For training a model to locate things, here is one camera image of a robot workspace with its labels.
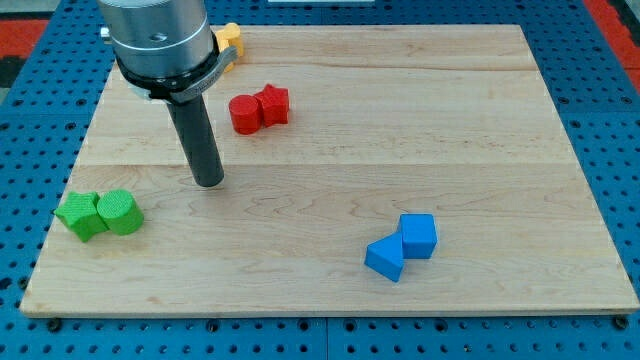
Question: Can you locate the blue cube block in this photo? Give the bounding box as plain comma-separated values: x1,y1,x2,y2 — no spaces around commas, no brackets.
398,213,438,259

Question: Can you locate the green cylinder block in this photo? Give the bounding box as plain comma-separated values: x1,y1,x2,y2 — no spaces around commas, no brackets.
97,189,144,236

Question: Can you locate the wooden board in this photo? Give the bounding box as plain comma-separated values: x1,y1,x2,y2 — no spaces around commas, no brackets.
20,25,639,319

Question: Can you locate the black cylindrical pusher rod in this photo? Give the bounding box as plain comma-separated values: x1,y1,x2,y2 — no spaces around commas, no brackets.
167,96,224,187

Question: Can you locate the red cylinder block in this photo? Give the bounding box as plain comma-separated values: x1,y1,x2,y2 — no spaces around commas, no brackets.
229,94,262,135

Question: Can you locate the red star block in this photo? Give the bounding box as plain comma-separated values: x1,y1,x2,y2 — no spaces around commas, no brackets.
254,84,290,127

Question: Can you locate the blue triangle block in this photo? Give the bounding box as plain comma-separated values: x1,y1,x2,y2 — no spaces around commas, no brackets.
364,232,404,282

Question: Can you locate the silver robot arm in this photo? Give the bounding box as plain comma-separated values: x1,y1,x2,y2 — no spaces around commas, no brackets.
98,0,238,105

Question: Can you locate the green star block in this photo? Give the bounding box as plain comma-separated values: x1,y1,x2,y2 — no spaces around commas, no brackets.
54,191,109,243

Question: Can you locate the yellow heart block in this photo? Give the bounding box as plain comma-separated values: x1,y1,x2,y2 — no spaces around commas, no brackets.
214,22,244,58

